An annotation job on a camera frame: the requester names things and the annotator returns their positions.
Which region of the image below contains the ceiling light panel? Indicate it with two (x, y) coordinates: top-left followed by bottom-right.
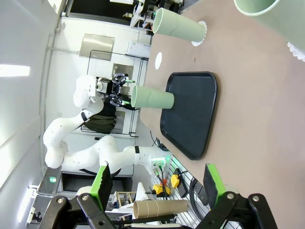
(0, 64), (31, 77)

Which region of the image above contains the dark hanging jacket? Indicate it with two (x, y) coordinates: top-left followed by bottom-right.
(84, 104), (117, 134)

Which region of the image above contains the black cable loop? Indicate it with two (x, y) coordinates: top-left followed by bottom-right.
(189, 176), (210, 215)

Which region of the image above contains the black plastic tray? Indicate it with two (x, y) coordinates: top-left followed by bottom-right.
(159, 71), (219, 161)

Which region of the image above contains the white cluttered shelving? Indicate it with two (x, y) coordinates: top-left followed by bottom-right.
(130, 0), (158, 29)

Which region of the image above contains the yellow emergency stop button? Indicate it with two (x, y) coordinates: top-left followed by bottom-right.
(171, 173), (182, 189)

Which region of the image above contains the brown cardboard tube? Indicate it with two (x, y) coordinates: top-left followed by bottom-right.
(132, 199), (189, 218)

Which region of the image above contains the light green plastic cup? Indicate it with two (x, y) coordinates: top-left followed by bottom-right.
(152, 7), (207, 41)
(131, 85), (174, 110)
(233, 0), (305, 48)

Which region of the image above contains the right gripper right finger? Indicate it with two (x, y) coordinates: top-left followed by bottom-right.
(196, 163), (279, 229)

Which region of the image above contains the wooden shelf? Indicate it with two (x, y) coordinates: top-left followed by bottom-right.
(113, 190), (135, 206)

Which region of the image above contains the white lace paper coaster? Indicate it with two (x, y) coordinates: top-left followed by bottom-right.
(154, 52), (163, 70)
(190, 21), (208, 48)
(287, 42), (305, 62)

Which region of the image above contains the yellow emergency stop with red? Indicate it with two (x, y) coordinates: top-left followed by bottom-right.
(152, 181), (171, 196)

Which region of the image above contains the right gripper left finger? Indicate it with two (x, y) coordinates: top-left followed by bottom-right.
(35, 160), (126, 229)

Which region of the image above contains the black flat plate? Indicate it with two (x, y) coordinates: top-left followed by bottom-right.
(180, 181), (191, 198)

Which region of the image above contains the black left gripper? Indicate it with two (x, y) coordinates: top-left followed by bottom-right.
(103, 73), (134, 107)

